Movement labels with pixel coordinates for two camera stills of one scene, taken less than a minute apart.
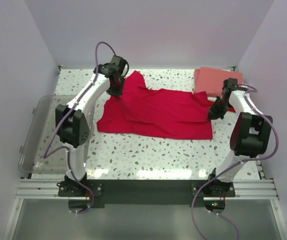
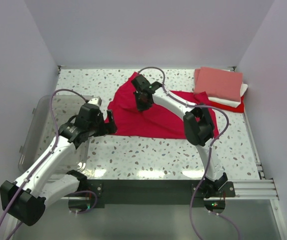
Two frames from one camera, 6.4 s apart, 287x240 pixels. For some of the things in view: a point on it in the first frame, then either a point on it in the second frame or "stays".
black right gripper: (213, 113) -> (140, 107)
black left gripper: (118, 92) -> (109, 128)
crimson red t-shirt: (141, 110) stays
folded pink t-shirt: (211, 80) stays
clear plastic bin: (41, 132) stays
